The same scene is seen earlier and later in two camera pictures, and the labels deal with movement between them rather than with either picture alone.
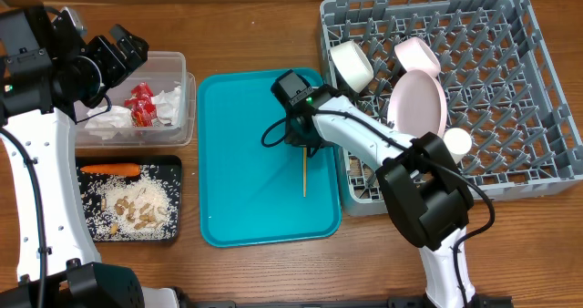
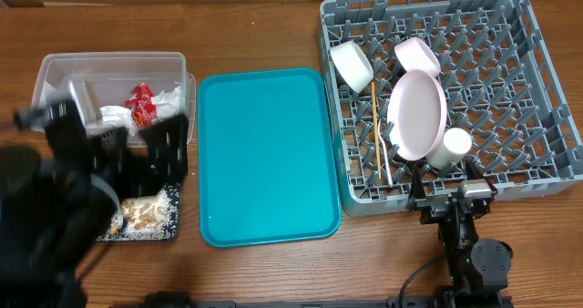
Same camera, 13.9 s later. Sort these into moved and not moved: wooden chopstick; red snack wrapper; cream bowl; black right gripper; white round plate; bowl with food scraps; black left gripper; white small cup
Moved: black right gripper; black left gripper; wooden chopstick
Not moved: white round plate; red snack wrapper; cream bowl; bowl with food scraps; white small cup
